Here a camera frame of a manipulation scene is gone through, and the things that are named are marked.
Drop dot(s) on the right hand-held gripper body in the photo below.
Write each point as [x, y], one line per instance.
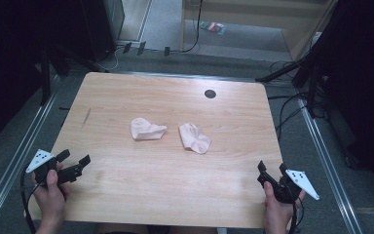
[300, 180]

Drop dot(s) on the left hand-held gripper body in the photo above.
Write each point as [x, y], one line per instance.
[40, 158]

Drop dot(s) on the pink sock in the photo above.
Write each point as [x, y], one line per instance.
[194, 139]
[144, 130]

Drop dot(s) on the person's right hand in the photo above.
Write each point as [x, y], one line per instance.
[277, 213]

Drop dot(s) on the person's left hand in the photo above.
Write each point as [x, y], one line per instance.
[52, 201]

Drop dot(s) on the black round table grommet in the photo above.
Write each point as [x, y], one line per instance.
[210, 94]

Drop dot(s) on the black metal stand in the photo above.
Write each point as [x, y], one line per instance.
[311, 81]

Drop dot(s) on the dark curtain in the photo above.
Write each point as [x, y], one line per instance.
[9, 65]
[360, 81]

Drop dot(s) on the dark cabinet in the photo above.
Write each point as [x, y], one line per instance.
[102, 26]

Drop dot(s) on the colourful packet on floor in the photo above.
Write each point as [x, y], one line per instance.
[213, 27]

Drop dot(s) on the light wooden shelf unit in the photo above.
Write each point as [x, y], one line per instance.
[256, 16]

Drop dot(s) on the metal floor rail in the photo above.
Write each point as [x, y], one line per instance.
[329, 165]
[16, 159]

